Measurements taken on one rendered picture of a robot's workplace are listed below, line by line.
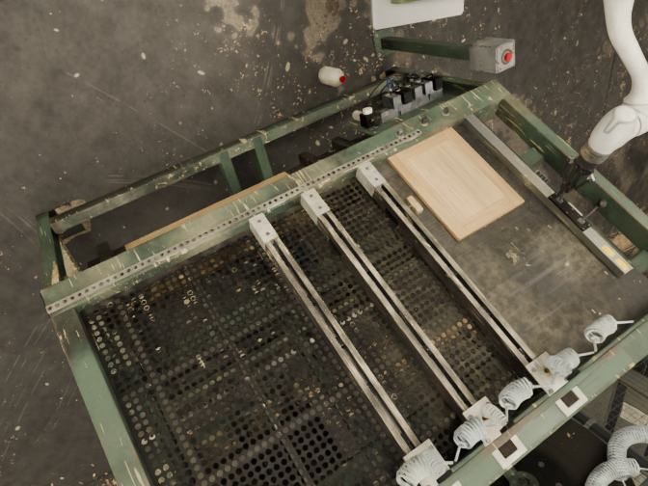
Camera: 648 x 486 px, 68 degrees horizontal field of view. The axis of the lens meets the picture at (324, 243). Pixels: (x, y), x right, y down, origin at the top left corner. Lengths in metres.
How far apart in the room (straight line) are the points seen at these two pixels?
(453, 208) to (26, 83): 1.92
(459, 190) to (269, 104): 1.22
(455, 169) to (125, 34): 1.62
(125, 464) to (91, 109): 1.61
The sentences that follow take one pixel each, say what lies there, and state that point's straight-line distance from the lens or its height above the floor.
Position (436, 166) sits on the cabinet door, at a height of 1.01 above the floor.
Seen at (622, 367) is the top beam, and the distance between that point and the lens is 1.96.
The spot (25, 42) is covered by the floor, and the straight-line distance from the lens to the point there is 2.55.
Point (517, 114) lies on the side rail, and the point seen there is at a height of 0.99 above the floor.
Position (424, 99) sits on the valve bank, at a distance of 2.45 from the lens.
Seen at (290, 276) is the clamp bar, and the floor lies 1.17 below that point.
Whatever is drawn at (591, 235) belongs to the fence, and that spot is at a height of 1.56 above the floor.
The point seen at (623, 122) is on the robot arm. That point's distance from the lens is 1.86.
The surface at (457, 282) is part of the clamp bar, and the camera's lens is 1.86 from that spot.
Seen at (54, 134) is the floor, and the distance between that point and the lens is 2.61.
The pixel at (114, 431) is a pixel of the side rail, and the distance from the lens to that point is 1.71.
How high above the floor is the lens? 2.54
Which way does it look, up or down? 51 degrees down
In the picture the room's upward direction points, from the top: 128 degrees clockwise
